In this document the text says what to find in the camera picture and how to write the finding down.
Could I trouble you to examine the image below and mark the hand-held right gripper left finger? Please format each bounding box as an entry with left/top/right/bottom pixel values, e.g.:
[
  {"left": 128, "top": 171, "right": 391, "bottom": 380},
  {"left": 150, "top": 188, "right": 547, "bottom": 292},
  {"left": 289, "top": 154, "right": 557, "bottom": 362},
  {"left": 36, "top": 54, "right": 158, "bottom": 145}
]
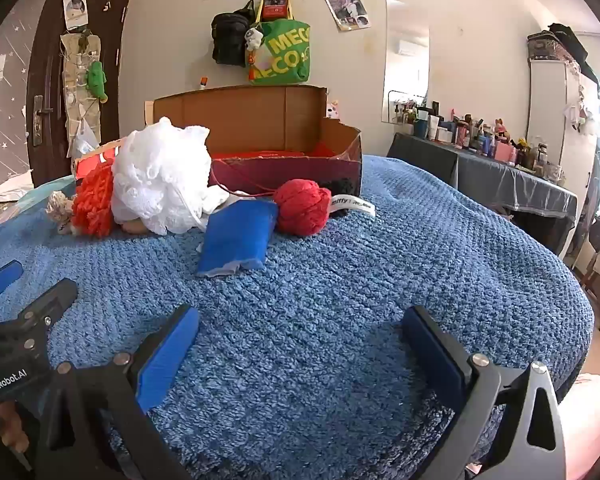
[{"left": 35, "top": 304, "right": 201, "bottom": 480}]

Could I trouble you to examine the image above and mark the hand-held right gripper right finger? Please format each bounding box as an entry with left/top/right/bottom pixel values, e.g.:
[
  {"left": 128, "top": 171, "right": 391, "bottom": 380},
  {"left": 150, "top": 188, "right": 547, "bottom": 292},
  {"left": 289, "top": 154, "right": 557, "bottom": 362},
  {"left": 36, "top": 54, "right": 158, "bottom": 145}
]
[{"left": 402, "top": 305, "right": 567, "bottom": 480}]

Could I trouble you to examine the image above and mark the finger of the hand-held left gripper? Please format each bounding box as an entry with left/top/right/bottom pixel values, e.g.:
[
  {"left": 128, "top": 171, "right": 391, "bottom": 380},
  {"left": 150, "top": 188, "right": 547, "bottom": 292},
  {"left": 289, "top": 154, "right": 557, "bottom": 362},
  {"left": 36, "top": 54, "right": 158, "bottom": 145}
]
[
  {"left": 0, "top": 260, "right": 25, "bottom": 306},
  {"left": 5, "top": 277, "right": 79, "bottom": 343}
]

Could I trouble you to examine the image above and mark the small beige plush toy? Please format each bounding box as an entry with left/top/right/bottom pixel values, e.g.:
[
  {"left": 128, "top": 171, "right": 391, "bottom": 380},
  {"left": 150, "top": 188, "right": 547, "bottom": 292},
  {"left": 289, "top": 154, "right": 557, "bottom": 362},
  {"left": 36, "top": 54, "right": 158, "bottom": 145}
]
[{"left": 46, "top": 191, "right": 81, "bottom": 236}]

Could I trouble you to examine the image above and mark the red foam net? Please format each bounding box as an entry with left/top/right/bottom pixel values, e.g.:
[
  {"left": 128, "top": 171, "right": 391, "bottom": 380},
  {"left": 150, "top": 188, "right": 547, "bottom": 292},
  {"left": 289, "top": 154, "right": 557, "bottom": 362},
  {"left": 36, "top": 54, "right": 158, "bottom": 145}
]
[{"left": 70, "top": 162, "right": 118, "bottom": 238}]

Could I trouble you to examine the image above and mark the blue cloth pouch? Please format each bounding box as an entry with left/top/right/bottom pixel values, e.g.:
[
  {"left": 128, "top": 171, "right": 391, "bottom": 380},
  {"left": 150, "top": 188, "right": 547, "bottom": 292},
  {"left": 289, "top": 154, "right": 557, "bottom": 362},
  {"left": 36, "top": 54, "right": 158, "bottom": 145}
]
[{"left": 196, "top": 200, "right": 280, "bottom": 278}]

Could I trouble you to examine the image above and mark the white mesh bath sponge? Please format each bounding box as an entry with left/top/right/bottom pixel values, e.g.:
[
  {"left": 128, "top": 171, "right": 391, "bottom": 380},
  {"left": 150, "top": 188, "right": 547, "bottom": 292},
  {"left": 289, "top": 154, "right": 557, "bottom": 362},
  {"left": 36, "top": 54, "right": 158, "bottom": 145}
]
[{"left": 111, "top": 116, "right": 231, "bottom": 236}]

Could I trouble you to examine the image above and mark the frosted plastic pouch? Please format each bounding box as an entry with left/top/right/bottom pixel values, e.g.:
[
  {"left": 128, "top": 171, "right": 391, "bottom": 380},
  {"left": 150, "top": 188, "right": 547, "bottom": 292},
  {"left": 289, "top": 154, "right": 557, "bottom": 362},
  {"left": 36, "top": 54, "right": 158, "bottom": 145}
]
[{"left": 200, "top": 185, "right": 231, "bottom": 213}]

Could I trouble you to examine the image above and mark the black fuzzy ball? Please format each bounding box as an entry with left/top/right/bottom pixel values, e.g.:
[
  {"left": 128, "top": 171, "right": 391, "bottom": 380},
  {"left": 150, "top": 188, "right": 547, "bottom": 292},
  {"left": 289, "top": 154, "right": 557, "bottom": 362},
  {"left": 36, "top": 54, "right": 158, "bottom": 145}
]
[{"left": 325, "top": 172, "right": 363, "bottom": 218}]

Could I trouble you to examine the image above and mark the red yarn ball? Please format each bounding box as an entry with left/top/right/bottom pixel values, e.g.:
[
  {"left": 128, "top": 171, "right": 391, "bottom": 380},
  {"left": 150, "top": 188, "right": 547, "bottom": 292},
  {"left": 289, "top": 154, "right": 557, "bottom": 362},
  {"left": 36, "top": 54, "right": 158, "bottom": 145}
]
[{"left": 211, "top": 160, "right": 376, "bottom": 237}]

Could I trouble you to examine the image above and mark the brown cardboard box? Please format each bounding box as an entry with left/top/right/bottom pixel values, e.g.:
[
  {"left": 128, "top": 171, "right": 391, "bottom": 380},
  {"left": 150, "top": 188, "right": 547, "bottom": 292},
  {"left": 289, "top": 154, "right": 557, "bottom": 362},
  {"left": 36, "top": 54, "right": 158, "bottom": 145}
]
[{"left": 75, "top": 85, "right": 363, "bottom": 201}]

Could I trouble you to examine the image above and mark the person's left hand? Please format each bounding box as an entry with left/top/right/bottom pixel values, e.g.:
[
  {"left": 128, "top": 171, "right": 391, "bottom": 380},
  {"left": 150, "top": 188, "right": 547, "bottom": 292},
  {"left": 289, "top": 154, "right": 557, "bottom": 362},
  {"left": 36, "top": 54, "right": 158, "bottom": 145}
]
[{"left": 0, "top": 400, "right": 33, "bottom": 456}]

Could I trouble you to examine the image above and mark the white paper sheet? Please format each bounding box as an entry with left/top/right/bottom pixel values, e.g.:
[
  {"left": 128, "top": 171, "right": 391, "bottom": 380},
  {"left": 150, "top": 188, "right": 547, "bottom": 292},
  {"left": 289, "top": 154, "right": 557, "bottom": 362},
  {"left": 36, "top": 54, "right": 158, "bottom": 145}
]
[{"left": 0, "top": 170, "right": 33, "bottom": 211}]

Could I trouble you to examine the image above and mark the light blue bed sheet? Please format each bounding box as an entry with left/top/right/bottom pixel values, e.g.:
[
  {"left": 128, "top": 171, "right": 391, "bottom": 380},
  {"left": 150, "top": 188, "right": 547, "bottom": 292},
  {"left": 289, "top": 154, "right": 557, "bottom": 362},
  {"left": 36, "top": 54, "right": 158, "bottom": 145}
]
[{"left": 17, "top": 180, "right": 76, "bottom": 211}]

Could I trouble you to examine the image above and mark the blue knitted blanket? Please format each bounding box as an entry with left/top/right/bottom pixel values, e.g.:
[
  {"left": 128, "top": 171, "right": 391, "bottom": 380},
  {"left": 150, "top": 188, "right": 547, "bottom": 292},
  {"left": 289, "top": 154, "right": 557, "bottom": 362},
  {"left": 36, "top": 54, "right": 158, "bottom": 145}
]
[{"left": 0, "top": 154, "right": 596, "bottom": 480}]

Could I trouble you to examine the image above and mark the clear plastic bag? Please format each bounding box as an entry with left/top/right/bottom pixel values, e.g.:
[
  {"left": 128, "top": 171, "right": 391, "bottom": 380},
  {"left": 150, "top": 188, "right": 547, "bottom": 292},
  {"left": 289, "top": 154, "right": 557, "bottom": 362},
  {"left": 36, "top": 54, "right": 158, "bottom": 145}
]
[{"left": 70, "top": 120, "right": 101, "bottom": 158}]

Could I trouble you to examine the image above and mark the pink pillow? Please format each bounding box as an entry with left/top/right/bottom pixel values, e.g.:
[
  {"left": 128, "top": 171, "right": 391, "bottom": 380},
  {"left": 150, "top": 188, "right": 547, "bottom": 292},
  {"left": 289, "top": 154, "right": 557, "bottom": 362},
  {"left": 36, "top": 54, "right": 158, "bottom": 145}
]
[{"left": 557, "top": 372, "right": 600, "bottom": 480}]

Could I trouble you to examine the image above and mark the table with grey cloth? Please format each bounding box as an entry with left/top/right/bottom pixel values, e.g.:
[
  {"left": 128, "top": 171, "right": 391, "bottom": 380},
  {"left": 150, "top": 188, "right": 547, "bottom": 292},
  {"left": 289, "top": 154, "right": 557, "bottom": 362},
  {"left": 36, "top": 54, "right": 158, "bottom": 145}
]
[{"left": 387, "top": 132, "right": 578, "bottom": 256}]

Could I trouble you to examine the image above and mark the clear hanging door organizer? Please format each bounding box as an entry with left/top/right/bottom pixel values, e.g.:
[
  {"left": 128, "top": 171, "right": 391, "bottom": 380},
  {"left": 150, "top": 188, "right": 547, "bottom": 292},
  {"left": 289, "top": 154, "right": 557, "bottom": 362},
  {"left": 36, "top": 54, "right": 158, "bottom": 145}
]
[{"left": 60, "top": 30, "right": 103, "bottom": 156}]

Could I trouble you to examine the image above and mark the green plush toy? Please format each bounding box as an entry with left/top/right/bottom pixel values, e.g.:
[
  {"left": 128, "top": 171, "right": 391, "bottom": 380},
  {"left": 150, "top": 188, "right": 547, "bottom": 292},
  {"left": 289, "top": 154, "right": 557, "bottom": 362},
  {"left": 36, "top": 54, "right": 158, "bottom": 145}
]
[{"left": 85, "top": 60, "right": 108, "bottom": 103}]

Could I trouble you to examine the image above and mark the group of cosmetic bottles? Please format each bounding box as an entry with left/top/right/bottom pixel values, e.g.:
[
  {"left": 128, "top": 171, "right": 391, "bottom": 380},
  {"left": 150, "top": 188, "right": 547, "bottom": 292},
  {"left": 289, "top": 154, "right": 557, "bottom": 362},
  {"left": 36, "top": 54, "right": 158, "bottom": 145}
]
[{"left": 392, "top": 100, "right": 566, "bottom": 181}]

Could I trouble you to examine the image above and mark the red printed bag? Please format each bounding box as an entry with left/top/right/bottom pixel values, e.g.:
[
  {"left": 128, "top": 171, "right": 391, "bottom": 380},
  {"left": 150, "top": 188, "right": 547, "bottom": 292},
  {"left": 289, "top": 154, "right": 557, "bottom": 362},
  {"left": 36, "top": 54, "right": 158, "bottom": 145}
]
[{"left": 76, "top": 141, "right": 342, "bottom": 177}]

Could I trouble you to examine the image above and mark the dark wooden door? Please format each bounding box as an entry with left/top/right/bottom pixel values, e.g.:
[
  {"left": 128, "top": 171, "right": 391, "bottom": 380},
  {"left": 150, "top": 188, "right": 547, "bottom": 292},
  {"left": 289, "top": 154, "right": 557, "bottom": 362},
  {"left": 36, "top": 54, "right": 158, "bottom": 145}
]
[{"left": 26, "top": 0, "right": 133, "bottom": 188}]

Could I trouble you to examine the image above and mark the white wardrobe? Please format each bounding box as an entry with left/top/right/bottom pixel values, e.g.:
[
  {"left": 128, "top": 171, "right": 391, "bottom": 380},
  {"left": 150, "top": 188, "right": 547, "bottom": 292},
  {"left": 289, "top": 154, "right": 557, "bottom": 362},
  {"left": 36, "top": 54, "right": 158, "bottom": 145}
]
[{"left": 525, "top": 57, "right": 600, "bottom": 201}]

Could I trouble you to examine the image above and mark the green tote bag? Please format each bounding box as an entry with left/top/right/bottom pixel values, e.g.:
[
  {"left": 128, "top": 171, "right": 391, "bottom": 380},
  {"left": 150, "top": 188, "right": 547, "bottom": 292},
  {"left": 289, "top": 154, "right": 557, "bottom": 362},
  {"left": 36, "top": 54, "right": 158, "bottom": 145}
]
[{"left": 247, "top": 2, "right": 312, "bottom": 85}]

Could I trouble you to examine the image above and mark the dark patterned suitcase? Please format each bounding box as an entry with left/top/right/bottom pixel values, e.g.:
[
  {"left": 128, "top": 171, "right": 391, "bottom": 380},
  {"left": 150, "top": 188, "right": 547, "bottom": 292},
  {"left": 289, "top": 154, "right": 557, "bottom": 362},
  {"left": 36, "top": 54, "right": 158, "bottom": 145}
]
[{"left": 526, "top": 30, "right": 581, "bottom": 63}]

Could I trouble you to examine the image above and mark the black duffel bag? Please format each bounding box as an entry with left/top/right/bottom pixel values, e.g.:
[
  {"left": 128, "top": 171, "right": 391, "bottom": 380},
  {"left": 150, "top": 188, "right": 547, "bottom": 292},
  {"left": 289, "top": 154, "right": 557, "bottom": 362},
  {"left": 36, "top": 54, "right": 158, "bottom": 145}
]
[{"left": 547, "top": 22, "right": 600, "bottom": 86}]

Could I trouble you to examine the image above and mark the red framed picture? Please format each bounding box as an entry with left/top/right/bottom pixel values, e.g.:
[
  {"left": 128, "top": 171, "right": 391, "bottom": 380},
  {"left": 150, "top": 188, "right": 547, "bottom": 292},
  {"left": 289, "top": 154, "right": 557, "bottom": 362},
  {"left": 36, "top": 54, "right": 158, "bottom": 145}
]
[{"left": 260, "top": 0, "right": 291, "bottom": 22}]

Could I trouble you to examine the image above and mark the metal door handle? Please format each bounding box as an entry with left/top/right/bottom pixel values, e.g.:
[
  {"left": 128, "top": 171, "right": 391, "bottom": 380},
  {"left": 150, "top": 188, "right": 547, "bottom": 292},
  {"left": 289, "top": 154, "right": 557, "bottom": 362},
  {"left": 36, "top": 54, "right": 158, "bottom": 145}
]
[{"left": 32, "top": 95, "right": 53, "bottom": 133}]

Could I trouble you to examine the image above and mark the frameless wall mirror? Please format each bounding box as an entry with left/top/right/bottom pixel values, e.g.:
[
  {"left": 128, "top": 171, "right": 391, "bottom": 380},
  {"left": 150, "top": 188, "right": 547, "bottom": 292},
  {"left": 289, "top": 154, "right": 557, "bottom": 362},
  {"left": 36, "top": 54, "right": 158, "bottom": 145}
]
[{"left": 381, "top": 0, "right": 431, "bottom": 124}]

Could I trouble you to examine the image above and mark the white plush keychain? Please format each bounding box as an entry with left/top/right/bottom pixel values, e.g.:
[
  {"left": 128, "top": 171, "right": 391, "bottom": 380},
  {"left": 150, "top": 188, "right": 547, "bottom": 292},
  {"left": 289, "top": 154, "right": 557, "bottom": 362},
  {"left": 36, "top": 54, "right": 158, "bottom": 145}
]
[{"left": 244, "top": 27, "right": 265, "bottom": 81}]

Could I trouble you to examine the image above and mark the wall photo poster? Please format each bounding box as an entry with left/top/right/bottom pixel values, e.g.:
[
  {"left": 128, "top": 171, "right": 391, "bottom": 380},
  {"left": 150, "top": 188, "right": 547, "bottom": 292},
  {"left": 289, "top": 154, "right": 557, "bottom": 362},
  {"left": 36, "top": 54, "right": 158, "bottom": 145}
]
[{"left": 324, "top": 0, "right": 372, "bottom": 32}]

